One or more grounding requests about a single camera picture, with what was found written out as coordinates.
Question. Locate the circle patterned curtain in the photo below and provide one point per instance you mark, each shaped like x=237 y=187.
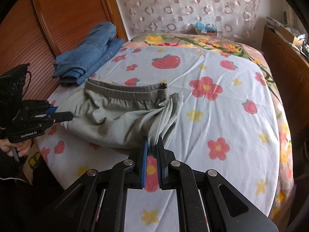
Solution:
x=193 y=2

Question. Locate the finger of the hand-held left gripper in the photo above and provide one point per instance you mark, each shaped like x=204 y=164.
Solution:
x=62 y=116
x=52 y=110

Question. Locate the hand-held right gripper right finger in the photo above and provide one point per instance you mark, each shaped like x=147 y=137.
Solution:
x=159 y=166

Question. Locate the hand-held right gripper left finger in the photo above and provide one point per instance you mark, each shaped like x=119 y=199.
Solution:
x=145 y=164

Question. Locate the open cardboard box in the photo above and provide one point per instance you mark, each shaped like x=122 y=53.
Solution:
x=288 y=36

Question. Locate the pile of assorted small items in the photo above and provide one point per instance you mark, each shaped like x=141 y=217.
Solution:
x=299 y=36

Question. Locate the white floral bed sheet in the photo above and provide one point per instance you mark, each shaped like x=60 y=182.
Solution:
x=205 y=116

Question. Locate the person's left hand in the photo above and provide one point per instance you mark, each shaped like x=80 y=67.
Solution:
x=24 y=148

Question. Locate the cardboard box with teal cloth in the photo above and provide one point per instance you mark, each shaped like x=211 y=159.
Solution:
x=205 y=30

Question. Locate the folded blue jeans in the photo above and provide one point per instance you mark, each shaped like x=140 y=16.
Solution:
x=91 y=50

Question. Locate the pink floral blanket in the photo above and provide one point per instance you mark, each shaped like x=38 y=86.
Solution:
x=282 y=130

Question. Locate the wooden headboard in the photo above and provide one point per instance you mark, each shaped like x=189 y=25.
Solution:
x=67 y=24

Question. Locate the wooden sideboard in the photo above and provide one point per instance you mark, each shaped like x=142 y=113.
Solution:
x=284 y=60

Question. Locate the person's black clothing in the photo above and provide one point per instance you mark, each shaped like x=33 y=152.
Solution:
x=12 y=193

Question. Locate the grey-green pants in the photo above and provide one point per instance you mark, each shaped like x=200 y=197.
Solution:
x=108 y=118

